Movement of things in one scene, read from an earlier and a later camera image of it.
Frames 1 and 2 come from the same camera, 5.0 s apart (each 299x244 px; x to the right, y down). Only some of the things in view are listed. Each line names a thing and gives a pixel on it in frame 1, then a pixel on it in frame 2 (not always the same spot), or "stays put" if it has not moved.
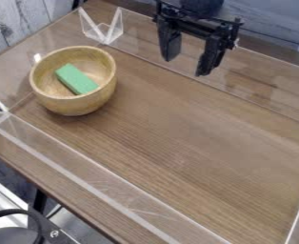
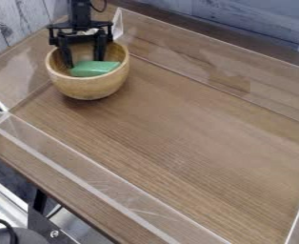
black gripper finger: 170,38 -> 65,48
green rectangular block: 80,82 -> 92,69
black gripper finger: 210,55 -> 98,45
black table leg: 40,200 stays put
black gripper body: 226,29 -> 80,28
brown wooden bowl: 53,94 -> 94,86
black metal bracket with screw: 56,234 stays put
